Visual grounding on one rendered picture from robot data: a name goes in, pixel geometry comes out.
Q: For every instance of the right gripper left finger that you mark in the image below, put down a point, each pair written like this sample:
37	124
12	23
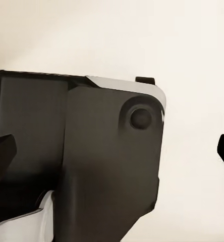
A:
8	150

